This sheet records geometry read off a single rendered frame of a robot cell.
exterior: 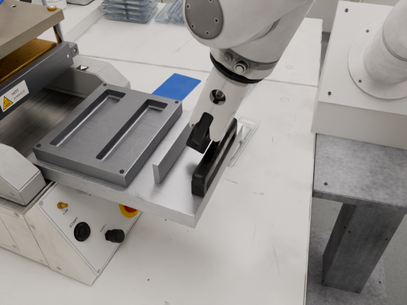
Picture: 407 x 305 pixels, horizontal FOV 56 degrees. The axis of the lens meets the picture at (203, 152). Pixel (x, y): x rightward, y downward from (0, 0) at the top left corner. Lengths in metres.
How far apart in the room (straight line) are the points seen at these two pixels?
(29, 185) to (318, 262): 1.27
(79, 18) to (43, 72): 0.84
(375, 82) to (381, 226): 0.50
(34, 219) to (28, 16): 0.36
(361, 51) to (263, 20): 0.69
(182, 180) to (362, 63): 0.58
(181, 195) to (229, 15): 0.30
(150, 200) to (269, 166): 0.43
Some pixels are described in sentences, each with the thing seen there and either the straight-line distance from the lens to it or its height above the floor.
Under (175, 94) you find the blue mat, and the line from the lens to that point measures 1.14.
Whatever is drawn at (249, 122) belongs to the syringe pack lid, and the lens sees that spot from 1.00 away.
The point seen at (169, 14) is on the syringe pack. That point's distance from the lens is 1.53.
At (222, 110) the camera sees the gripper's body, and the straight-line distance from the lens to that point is 0.47.
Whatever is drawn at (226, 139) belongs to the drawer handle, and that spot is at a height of 1.01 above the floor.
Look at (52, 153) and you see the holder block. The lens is 0.62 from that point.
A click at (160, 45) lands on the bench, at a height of 0.75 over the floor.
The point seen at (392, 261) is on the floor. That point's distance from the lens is 1.80.
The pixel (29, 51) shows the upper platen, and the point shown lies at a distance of 0.77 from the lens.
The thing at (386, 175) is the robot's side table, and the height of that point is 0.75.
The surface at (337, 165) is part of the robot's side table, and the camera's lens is 0.96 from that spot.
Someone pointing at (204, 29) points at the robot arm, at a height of 1.24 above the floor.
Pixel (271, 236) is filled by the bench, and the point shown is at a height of 0.75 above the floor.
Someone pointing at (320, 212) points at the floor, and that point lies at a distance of 1.85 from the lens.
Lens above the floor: 1.39
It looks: 43 degrees down
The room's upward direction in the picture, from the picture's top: straight up
